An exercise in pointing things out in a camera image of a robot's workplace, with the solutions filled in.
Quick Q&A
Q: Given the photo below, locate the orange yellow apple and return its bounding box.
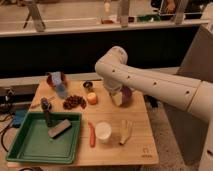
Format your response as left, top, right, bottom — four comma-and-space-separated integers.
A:
86, 92, 98, 105

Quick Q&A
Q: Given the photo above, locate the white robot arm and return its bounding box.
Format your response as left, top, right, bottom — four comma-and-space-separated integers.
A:
95, 46, 213, 171

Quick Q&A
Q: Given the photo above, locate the small metal cup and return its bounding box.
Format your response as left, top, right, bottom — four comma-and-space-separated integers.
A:
83, 81, 94, 93

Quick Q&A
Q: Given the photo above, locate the white plastic cup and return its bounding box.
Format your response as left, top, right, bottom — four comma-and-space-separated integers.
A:
95, 122, 112, 143

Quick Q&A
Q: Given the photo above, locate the purple bowl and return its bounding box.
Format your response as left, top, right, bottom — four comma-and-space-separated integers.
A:
121, 86, 132, 105

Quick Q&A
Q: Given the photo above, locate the orange carrot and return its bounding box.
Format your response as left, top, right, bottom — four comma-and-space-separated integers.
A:
88, 122, 96, 148

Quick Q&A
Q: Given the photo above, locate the dark red grape bunch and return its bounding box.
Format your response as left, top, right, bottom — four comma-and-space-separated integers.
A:
63, 95, 86, 110

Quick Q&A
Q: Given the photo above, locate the grey sponge block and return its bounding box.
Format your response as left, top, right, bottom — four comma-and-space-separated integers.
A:
48, 119, 71, 138

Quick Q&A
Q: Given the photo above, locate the blue cloth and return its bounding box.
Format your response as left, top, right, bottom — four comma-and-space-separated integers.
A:
46, 71, 68, 99

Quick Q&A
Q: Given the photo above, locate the black dish brush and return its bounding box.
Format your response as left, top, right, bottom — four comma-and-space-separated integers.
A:
40, 98, 52, 127

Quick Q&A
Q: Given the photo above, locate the dark grey panel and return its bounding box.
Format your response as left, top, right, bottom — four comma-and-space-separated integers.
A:
164, 26, 213, 165

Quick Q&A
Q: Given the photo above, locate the green plastic tray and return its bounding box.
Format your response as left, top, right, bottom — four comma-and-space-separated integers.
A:
6, 112, 82, 164

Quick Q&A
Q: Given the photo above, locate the blue box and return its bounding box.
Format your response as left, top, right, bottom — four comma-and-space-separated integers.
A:
12, 109, 27, 128

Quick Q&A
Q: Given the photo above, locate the black cable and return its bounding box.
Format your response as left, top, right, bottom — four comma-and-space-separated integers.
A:
0, 113, 16, 153

